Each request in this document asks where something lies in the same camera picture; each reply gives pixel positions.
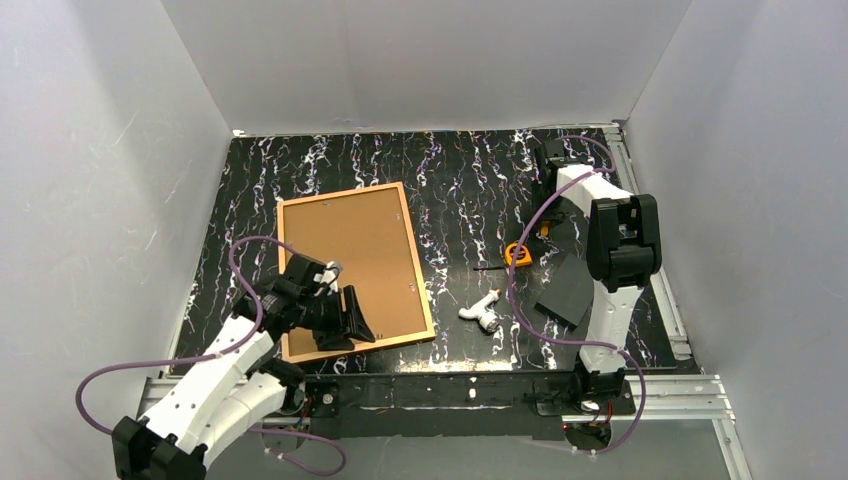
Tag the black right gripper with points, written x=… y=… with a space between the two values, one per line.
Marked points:
x=549 y=157

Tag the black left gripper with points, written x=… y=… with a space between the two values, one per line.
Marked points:
x=340 y=315

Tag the wooden picture frame with photo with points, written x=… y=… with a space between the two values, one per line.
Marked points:
x=369 y=232

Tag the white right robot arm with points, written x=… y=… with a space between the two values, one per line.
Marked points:
x=599 y=370

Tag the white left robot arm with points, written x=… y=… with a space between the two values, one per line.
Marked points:
x=219 y=400

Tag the yellow tape measure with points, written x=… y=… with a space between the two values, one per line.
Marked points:
x=517 y=256

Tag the white plastic spray nozzle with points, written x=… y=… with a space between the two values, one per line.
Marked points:
x=482 y=312

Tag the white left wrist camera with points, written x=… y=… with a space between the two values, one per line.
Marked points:
x=330 y=275

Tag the aluminium side rail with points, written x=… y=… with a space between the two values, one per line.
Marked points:
x=658 y=331

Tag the aluminium rail base frame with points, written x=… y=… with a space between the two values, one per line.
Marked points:
x=510 y=403

